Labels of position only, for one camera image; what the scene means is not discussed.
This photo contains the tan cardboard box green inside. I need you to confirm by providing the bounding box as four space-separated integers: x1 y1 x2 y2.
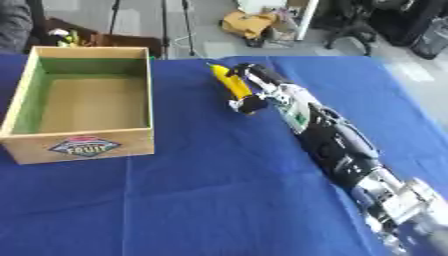
0 45 158 166

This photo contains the white green soft toy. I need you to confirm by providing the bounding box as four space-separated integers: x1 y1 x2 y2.
47 27 83 48

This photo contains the black tripod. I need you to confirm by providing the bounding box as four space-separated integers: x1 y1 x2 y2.
106 0 200 60

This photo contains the grey bin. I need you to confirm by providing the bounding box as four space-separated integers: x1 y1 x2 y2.
407 16 448 61

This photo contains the dark brown crate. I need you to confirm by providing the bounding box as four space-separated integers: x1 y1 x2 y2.
24 17 167 59

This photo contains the yellow bag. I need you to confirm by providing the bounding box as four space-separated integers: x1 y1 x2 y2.
218 10 280 40

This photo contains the person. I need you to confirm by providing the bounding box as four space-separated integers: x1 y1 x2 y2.
0 0 35 55

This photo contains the black office chair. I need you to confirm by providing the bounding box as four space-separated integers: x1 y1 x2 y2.
311 0 382 57

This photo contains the large black bag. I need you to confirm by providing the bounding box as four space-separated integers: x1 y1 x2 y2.
367 0 448 48

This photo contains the yellow toy banana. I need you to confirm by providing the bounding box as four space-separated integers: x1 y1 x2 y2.
206 62 256 103

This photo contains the white board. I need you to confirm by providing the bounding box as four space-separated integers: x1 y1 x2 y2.
294 0 322 42

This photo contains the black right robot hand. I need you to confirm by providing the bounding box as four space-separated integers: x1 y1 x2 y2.
225 62 294 116

